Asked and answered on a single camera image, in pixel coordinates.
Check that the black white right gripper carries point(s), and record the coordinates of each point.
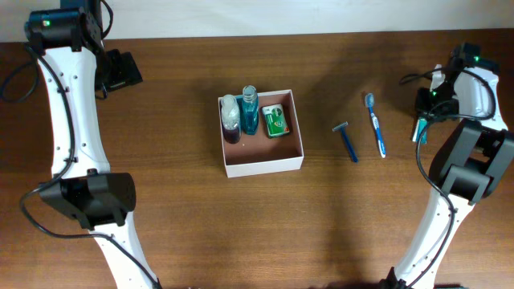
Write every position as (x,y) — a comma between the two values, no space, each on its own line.
(426,111)

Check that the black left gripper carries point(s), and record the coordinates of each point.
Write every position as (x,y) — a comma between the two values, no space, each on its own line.
(126,71)

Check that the green white toothpaste tube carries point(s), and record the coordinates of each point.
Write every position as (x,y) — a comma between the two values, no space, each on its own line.
(417,134)

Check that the teal mouthwash bottle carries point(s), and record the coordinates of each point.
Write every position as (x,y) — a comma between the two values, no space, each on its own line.
(250,107)

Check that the green soap box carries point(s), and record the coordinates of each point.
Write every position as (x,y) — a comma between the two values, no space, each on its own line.
(275,120)

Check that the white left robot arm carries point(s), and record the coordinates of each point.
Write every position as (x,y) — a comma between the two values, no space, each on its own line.
(67,44)

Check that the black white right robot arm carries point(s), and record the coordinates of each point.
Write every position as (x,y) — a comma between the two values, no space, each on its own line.
(466,169)

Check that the blue white toothbrush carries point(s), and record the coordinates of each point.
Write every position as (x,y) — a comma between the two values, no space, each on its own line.
(369,103)

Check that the blue disposable razor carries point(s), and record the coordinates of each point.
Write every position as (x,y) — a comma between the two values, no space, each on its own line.
(341,128)

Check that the purple foam pump bottle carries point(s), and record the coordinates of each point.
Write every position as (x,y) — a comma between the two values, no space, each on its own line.
(230,119)

